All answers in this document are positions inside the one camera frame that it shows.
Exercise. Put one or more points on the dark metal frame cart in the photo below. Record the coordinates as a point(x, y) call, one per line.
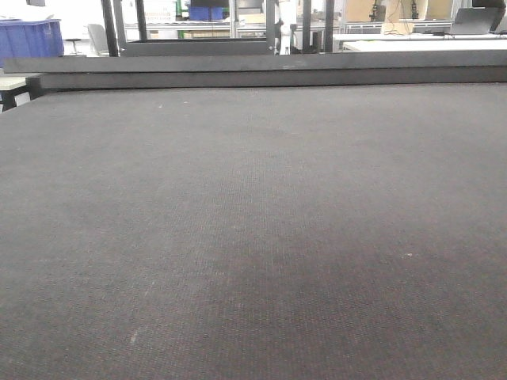
point(118, 45)

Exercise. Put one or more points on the dark grey table mat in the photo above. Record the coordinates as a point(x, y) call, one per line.
point(296, 233)

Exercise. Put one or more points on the blue plastic crate background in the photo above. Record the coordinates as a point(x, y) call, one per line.
point(30, 39)

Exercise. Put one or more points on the white background workbench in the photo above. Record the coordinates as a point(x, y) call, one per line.
point(418, 42)

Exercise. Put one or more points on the open laptop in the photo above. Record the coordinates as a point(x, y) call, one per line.
point(473, 21)

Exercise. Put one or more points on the dark raised table edge board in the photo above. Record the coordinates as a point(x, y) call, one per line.
point(338, 69)

